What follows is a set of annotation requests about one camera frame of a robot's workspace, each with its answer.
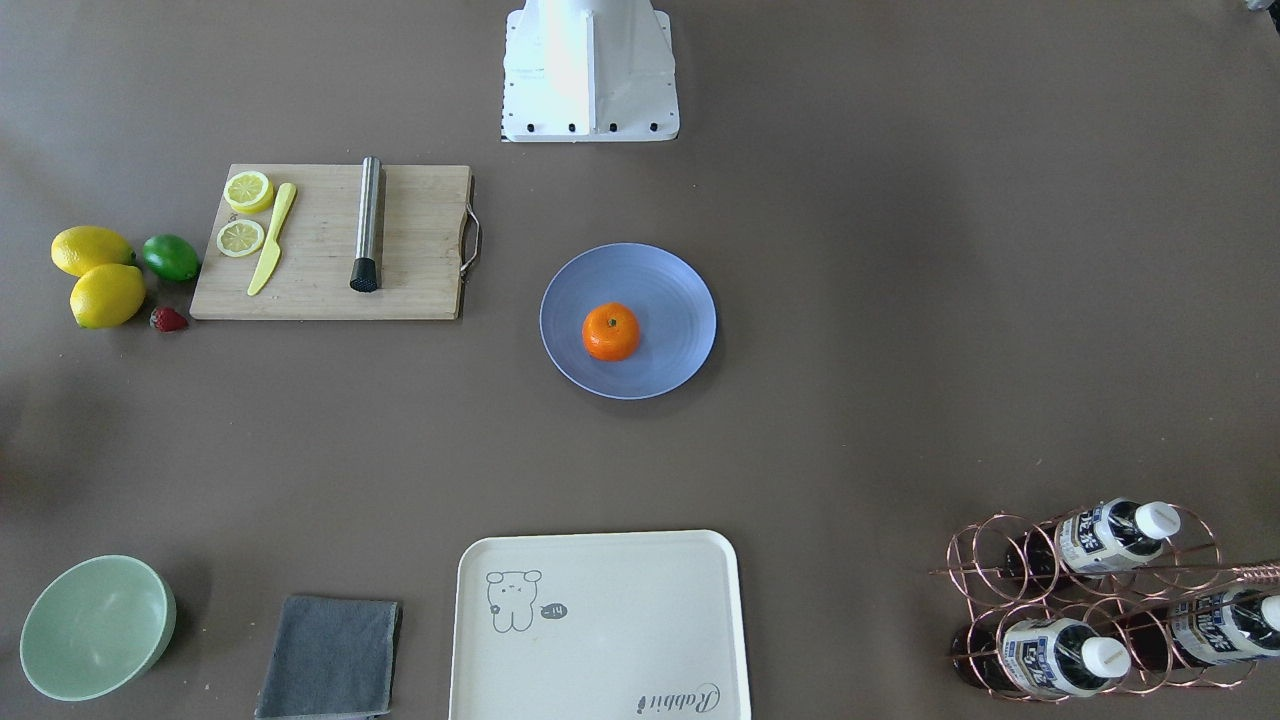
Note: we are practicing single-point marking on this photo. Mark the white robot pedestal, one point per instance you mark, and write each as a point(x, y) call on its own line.
point(589, 71)

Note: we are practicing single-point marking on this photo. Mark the copper wire bottle rack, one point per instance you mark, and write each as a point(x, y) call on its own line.
point(1192, 564)

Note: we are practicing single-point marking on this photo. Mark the dark tea bottle middle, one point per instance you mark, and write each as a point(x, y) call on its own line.
point(1113, 536)

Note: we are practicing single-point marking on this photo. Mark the yellow lemon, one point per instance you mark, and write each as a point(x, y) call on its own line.
point(107, 295)
point(79, 249)

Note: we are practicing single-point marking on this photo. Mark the blue round plate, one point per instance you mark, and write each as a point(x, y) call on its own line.
point(675, 311)

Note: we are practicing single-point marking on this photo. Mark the lemon slice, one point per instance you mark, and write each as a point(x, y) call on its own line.
point(248, 193)
point(240, 238)

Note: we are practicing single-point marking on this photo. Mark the dark tea bottle front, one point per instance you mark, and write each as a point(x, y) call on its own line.
point(1036, 655)

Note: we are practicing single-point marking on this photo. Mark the lemon slice far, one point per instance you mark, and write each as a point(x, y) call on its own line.
point(240, 238)

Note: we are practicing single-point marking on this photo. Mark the steel muddler black tip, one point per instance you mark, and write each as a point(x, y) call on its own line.
point(366, 273)

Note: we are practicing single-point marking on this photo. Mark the dark tea bottle back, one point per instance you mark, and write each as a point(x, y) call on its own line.
point(1235, 626)

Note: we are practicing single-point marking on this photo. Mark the red strawberry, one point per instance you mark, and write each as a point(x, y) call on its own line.
point(166, 319)

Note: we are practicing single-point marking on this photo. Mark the cream rabbit tray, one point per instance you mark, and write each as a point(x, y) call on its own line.
point(636, 625)

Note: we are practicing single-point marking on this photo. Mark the lemon slice near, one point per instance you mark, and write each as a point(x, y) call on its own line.
point(248, 193)

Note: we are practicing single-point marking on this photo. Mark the orange mandarin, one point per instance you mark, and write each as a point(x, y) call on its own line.
point(611, 332)

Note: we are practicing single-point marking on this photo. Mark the green bowl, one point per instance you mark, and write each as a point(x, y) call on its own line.
point(97, 627)

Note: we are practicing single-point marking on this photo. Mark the yellow plastic knife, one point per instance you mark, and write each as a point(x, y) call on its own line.
point(271, 252)

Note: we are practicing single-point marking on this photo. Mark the wooden cutting board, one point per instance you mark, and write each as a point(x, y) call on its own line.
point(422, 249)

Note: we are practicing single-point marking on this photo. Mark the dark tea bottle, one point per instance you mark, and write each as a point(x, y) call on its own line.
point(1036, 655)
point(1113, 536)
point(1235, 626)

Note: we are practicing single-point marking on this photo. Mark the green lime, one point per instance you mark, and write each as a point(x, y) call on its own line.
point(171, 258)

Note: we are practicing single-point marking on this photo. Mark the grey folded cloth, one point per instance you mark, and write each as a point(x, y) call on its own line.
point(332, 659)

